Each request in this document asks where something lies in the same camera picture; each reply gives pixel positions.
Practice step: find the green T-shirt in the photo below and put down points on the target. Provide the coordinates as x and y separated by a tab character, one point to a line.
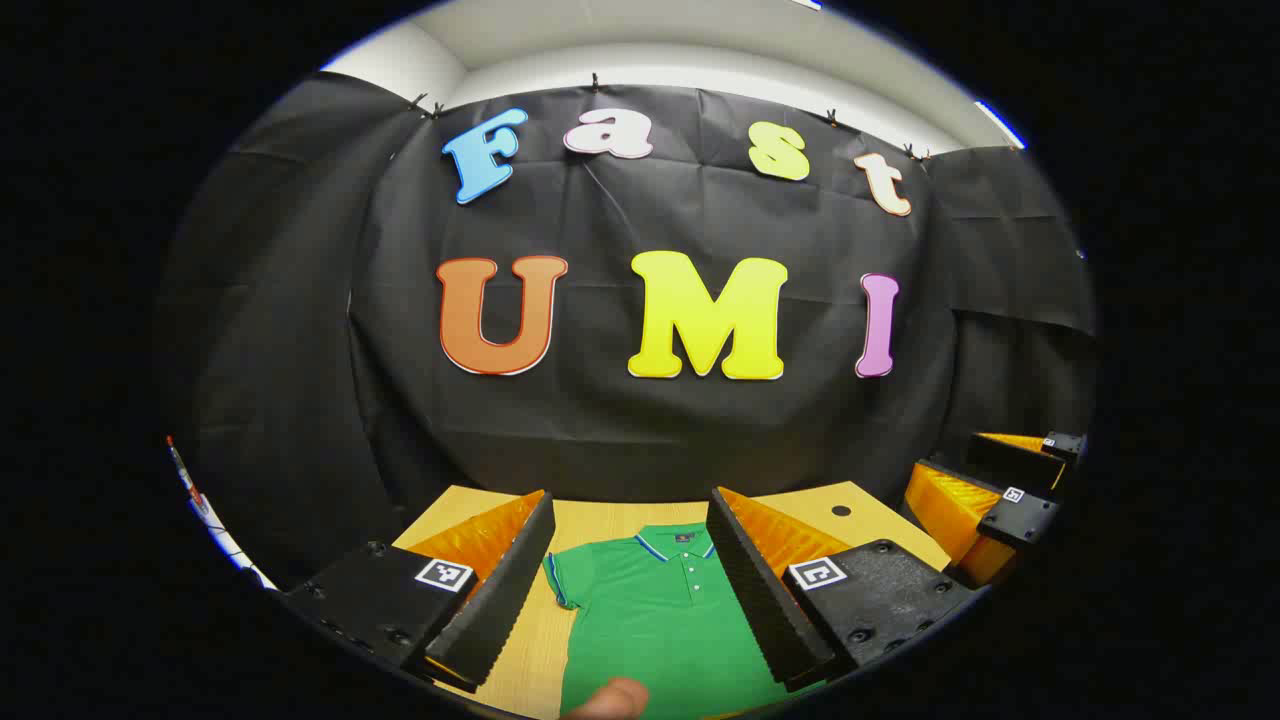
650	620

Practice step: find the white printed strip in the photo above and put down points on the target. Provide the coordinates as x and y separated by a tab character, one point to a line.
210	515

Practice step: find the black backdrop cloth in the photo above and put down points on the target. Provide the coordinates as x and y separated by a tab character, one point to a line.
620	430

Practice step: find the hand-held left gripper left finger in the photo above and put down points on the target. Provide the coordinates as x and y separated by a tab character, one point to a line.
500	600

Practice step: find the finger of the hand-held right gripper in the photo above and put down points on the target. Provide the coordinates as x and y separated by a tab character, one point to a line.
1020	518
1015	458

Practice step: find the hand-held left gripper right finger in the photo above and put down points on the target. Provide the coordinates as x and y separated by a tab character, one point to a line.
760	600

